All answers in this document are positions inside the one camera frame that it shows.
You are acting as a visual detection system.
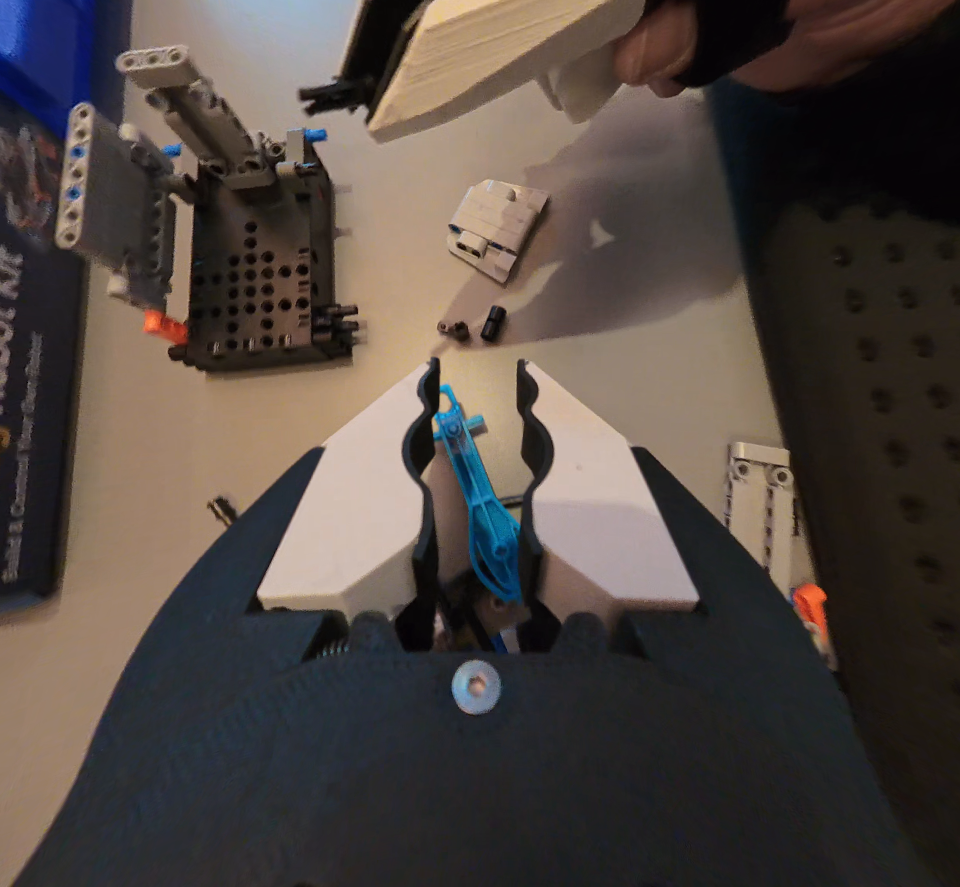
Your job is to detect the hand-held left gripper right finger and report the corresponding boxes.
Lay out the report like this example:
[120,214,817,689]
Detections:
[518,359,703,626]

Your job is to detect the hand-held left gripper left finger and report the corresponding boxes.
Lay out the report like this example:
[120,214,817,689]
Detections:
[255,359,444,626]

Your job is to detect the blue plastic bin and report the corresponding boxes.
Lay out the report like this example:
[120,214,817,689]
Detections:
[0,0,136,153]

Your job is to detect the person's right hand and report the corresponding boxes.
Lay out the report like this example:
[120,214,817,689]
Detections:
[612,0,960,98]

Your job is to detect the orange holed beam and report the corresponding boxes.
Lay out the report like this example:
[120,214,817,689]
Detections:
[792,583,831,663]

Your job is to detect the black perforated panel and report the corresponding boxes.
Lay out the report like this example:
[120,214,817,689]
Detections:
[705,2,960,887]

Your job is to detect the robot kit box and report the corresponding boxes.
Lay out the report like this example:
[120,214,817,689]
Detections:
[0,100,88,618]

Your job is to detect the cyan frame piece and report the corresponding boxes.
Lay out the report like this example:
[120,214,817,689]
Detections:
[432,389,526,603]

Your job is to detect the grey frame piece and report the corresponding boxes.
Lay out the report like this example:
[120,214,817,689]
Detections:
[726,442,799,596]

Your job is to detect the black base plate assembly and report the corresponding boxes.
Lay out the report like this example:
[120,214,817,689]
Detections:
[57,44,361,374]

